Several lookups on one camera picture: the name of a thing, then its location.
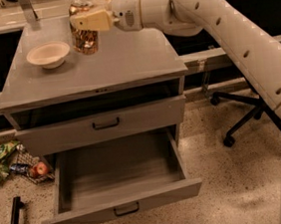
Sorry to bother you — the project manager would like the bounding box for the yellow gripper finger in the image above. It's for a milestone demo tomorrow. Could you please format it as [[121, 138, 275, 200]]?
[[70, 9, 119, 32], [95, 0, 113, 8]]

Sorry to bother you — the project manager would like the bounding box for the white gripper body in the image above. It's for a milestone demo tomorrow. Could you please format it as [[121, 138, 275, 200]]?
[[111, 0, 175, 31]]

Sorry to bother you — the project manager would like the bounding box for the orange patterned drink can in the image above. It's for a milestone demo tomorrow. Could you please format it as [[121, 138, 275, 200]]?
[[69, 0, 99, 56]]

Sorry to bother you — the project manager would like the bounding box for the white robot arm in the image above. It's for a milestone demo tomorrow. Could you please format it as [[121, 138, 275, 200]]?
[[70, 0, 281, 224]]

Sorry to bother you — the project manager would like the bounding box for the grey drawer cabinet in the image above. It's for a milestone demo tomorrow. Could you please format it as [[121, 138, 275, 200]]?
[[0, 0, 196, 161]]

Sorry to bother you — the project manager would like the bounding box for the grey middle drawer front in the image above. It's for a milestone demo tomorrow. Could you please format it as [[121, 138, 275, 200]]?
[[16, 95, 185, 156]]

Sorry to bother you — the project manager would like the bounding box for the open grey bottom drawer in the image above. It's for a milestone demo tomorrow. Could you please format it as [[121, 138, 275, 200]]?
[[42, 128, 202, 224]]

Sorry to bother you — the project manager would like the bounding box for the white paper bowl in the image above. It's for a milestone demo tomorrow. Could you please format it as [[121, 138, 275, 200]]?
[[27, 41, 70, 69]]

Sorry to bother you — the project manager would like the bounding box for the black office chair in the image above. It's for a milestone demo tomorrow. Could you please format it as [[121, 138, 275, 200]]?
[[208, 84, 281, 150]]

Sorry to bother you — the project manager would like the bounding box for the red apple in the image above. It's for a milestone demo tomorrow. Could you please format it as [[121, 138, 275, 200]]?
[[30, 161, 50, 178]]

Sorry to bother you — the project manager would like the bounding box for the green chip bag upper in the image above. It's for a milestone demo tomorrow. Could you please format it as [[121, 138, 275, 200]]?
[[0, 140, 20, 162]]

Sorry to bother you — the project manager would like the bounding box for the blue snack packet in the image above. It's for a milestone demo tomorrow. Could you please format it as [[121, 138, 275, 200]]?
[[9, 163, 29, 174]]

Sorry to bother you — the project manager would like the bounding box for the grey metal post left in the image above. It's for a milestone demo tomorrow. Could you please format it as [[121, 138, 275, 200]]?
[[18, 0, 39, 29]]

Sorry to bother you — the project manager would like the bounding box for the black middle drawer handle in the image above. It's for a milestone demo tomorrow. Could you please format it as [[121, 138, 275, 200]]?
[[92, 117, 121, 130]]

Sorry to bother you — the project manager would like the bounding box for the black drawer handle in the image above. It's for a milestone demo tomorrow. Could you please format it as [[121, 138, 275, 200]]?
[[92, 117, 121, 130], [113, 201, 140, 217]]

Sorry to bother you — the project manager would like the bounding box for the wire mesh basket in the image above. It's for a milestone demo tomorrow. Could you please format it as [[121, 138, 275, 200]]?
[[13, 144, 55, 185]]

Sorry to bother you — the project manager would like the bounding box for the black bottom drawer handle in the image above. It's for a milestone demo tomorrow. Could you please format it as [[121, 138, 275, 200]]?
[[113, 201, 140, 217]]

